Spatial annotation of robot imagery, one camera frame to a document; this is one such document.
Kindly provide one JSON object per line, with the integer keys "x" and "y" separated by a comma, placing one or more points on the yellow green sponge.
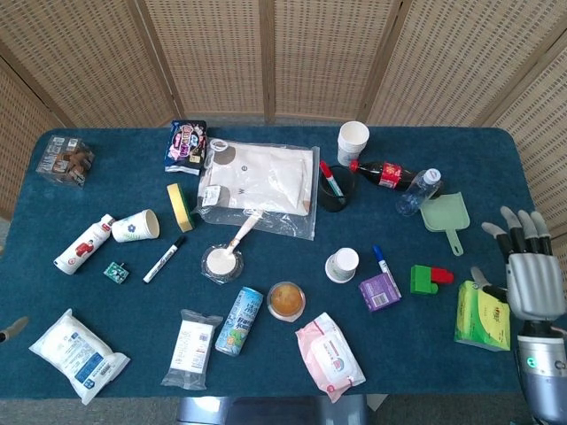
{"x": 179, "y": 208}

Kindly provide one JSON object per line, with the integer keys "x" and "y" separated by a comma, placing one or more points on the orange fruit jelly cup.
{"x": 286, "y": 301}

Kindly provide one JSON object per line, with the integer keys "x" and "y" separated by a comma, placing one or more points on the cola bottle with red label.
{"x": 387, "y": 175}

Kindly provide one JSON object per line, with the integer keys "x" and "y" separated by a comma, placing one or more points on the white wipes in clear pack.
{"x": 192, "y": 350}

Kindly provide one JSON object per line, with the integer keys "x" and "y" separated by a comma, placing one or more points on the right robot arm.
{"x": 545, "y": 367}

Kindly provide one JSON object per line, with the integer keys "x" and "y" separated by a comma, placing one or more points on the red toy block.
{"x": 444, "y": 275}

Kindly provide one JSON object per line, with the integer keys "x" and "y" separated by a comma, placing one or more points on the woven folding screen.
{"x": 221, "y": 53}

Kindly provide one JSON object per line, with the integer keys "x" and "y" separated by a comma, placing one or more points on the dark blue snack bag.
{"x": 186, "y": 148}

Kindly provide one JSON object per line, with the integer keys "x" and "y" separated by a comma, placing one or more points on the cream cloth in clear bag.
{"x": 266, "y": 181}

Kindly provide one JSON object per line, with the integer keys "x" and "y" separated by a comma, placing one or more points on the green floral paper cup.
{"x": 342, "y": 265}

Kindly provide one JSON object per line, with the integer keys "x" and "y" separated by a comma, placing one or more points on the green toy block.
{"x": 421, "y": 281}

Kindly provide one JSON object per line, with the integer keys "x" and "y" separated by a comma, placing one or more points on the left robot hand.
{"x": 13, "y": 329}

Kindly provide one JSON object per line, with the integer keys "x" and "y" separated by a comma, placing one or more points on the green yellow tissue pack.
{"x": 480, "y": 319}

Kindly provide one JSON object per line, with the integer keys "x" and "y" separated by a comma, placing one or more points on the black mesh pen holder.
{"x": 347, "y": 195}

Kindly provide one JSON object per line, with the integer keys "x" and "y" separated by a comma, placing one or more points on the dark robot base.
{"x": 266, "y": 411}

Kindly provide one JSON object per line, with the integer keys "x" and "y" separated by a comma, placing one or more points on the clear plastic water bottle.
{"x": 416, "y": 195}

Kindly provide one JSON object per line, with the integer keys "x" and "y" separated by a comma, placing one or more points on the blue flower paper cup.
{"x": 130, "y": 228}

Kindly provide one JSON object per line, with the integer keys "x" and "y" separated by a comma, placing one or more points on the pink wet wipes pack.
{"x": 330, "y": 358}

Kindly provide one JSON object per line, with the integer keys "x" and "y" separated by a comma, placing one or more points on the small green circuit board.
{"x": 116, "y": 273}

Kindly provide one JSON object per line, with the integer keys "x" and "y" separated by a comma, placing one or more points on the red-capped whiteboard marker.
{"x": 330, "y": 177}

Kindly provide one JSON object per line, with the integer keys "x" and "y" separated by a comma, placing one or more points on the blue marker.
{"x": 380, "y": 259}

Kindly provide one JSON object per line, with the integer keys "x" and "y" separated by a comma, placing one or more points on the light blue drink can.
{"x": 239, "y": 321}

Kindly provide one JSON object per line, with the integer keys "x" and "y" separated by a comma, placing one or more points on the black whiteboard marker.
{"x": 161, "y": 261}

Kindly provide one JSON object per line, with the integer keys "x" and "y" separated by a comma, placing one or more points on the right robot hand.
{"x": 536, "y": 283}

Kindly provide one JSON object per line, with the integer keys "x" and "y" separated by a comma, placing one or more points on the purple cardboard box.
{"x": 378, "y": 294}

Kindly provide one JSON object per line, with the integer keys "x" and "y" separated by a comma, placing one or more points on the stack of white paper cups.
{"x": 352, "y": 144}

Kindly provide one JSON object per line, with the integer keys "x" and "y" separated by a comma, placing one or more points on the clear box of brown snacks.
{"x": 66, "y": 161}

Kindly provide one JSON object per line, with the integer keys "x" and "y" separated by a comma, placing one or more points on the white bottle with red print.
{"x": 82, "y": 248}

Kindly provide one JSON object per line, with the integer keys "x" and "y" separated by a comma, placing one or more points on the white and blue bag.
{"x": 75, "y": 354}

